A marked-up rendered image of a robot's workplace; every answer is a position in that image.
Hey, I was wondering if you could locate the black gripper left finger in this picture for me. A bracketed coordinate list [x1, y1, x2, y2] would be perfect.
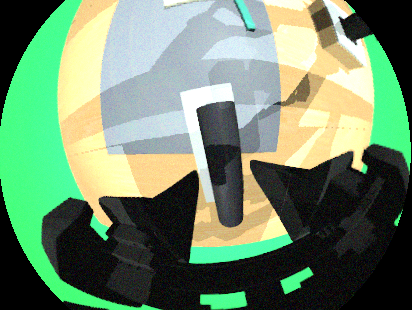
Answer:
[98, 170, 198, 263]

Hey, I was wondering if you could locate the teal flat trowel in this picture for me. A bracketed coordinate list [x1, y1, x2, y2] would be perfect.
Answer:
[234, 0, 255, 31]

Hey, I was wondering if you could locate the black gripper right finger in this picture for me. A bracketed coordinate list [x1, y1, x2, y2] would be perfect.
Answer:
[250, 151, 354, 241]

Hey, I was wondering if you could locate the white square tile with dark blue centre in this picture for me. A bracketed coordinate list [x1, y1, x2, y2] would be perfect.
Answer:
[163, 0, 207, 9]

